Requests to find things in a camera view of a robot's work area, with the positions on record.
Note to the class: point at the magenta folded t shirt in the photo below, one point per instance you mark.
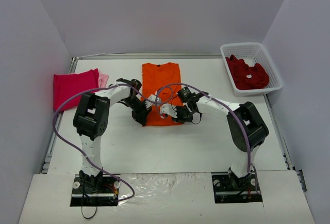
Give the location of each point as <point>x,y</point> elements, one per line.
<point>66,86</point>

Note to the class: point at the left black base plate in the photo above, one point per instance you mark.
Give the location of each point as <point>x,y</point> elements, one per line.
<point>85,195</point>

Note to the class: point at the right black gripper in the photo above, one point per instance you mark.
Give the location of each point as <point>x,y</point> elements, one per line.
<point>182,113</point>

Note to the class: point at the dark red t shirt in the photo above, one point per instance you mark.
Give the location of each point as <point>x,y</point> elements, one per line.
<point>246,77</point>

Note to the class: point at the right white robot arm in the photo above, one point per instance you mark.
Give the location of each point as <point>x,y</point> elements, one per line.
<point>247,128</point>

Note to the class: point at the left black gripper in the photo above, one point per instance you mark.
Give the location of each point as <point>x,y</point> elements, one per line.
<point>141,113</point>

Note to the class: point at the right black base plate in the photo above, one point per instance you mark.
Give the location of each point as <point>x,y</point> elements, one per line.
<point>227,188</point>

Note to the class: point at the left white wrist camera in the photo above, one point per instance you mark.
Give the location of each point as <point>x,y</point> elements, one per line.
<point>152,100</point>

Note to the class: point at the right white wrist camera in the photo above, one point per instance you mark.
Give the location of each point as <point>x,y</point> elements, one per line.
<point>168,110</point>

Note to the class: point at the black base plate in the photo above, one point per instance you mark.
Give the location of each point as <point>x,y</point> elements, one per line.
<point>85,195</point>
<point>227,188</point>

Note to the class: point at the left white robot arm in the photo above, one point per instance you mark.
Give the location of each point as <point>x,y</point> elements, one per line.
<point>91,120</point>

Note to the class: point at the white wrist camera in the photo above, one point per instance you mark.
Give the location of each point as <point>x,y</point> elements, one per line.
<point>152,100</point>
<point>168,110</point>

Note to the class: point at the white plastic basket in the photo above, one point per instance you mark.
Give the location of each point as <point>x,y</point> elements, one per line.
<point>251,53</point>

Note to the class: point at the orange t shirt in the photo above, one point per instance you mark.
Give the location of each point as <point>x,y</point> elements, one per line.
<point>153,78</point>

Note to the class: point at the pink folded t shirt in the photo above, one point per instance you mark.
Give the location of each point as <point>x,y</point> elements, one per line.
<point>102,80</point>

